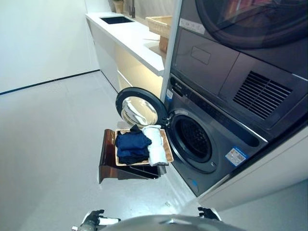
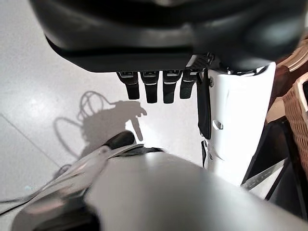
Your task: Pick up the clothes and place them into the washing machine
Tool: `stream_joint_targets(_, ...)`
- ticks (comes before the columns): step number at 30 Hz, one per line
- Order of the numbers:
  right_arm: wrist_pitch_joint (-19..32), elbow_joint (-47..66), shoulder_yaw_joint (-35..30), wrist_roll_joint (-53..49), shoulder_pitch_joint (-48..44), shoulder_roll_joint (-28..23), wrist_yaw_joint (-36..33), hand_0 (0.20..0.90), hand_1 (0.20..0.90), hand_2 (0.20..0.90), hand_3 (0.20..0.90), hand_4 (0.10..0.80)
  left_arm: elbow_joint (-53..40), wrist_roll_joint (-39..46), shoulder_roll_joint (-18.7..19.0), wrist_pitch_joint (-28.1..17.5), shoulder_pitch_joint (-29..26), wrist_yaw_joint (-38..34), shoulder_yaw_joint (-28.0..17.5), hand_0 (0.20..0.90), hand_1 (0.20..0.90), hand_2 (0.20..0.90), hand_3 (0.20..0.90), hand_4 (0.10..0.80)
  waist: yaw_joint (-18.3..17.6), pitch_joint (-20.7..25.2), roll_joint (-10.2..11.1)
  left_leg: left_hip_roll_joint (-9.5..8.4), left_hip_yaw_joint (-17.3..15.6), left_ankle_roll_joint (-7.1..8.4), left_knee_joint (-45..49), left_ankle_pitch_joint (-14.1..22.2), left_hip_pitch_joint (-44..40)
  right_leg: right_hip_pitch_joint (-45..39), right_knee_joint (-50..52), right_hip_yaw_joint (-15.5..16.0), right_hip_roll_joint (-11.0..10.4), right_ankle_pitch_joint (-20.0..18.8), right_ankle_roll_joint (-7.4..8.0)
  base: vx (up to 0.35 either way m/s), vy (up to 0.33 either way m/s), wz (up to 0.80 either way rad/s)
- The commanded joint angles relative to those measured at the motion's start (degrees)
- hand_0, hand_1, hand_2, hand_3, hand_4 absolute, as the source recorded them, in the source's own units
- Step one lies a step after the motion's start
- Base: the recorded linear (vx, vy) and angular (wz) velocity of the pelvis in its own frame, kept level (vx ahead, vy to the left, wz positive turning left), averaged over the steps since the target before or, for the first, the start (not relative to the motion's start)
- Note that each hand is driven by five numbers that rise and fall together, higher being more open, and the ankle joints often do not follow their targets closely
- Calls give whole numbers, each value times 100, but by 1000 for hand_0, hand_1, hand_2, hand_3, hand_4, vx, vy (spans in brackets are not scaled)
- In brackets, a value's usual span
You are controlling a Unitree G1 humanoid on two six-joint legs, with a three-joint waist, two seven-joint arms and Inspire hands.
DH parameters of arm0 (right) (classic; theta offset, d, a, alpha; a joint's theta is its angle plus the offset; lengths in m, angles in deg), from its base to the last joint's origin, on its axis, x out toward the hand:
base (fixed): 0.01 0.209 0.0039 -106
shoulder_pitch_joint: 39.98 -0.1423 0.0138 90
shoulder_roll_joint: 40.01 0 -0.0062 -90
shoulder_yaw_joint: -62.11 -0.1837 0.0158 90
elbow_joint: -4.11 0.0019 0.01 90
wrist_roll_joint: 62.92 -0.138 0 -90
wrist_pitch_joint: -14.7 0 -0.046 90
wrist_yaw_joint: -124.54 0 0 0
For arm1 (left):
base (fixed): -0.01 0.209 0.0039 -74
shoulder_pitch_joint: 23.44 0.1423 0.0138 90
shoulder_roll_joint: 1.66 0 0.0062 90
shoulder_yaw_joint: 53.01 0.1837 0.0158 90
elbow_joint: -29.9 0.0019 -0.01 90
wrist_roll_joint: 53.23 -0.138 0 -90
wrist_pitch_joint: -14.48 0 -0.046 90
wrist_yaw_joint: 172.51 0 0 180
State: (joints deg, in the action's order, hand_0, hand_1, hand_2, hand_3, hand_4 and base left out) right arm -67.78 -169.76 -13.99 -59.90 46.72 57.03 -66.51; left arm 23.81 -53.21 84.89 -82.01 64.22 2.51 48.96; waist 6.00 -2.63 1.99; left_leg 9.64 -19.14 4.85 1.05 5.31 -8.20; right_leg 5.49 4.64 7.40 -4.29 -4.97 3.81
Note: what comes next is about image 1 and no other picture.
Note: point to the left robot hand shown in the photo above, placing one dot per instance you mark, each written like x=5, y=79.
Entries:
x=92, y=220

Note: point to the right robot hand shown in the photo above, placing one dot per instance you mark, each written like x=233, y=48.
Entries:
x=207, y=213

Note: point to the dark grey washing machine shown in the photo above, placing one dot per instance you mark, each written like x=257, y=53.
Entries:
x=216, y=134

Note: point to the round washing machine door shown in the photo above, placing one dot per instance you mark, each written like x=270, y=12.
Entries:
x=139, y=108

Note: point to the grey robot torso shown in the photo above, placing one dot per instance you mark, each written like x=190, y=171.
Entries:
x=173, y=223

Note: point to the dark brown glossy stool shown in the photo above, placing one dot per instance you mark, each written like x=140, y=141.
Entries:
x=113, y=166

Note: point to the flat wicker laundry tray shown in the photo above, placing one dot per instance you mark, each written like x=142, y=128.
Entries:
x=168, y=146

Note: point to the dark blue folded garment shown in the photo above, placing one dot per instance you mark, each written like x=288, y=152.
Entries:
x=131, y=146

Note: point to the white folded towel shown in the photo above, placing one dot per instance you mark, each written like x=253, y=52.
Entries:
x=155, y=146

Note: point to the dark grey stacked dryer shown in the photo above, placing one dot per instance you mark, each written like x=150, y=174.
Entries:
x=240, y=60

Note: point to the white counter cabinet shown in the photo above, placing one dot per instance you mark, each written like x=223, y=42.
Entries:
x=125, y=48

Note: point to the small wicker box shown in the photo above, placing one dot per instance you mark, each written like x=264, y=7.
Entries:
x=163, y=43

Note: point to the woven wicker basket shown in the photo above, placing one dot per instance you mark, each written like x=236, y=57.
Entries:
x=160, y=24

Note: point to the black recessed sink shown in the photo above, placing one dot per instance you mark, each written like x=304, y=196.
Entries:
x=116, y=19

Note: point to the dark metal faucet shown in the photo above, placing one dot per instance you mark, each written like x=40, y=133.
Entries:
x=132, y=8

